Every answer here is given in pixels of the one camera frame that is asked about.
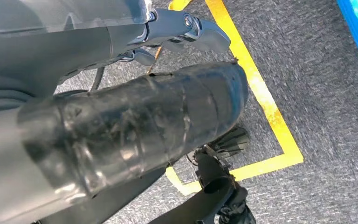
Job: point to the yellow floor tape square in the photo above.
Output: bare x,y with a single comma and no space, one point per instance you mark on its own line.
260,92

